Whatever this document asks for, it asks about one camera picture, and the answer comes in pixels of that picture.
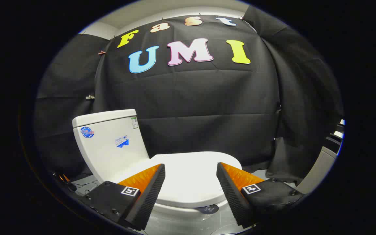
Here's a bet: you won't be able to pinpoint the black round lid lift handle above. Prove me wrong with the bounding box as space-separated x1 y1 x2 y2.
194 204 220 215

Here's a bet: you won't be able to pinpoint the thin cables with orange plugs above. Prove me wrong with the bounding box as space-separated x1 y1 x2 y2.
53 172 99 196

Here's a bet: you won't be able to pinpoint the white toilet tank cover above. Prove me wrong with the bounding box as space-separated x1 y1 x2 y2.
72 109 138 129

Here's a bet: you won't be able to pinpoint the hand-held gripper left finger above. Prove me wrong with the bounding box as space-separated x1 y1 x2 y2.
80 163 166 231

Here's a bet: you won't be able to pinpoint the black and white striped panel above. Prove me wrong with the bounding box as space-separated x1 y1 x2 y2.
325 119 346 155

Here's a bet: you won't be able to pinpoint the black backdrop cloth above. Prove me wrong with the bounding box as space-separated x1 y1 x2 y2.
34 7 344 183

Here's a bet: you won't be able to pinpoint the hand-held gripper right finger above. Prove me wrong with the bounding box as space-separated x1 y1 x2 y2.
216 162 306 229

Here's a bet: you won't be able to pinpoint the white toilet lid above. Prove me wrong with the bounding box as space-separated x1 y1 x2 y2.
118 151 243 208

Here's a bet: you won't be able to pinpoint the white ceramic toilet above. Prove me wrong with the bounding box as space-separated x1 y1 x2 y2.
73 116 238 229

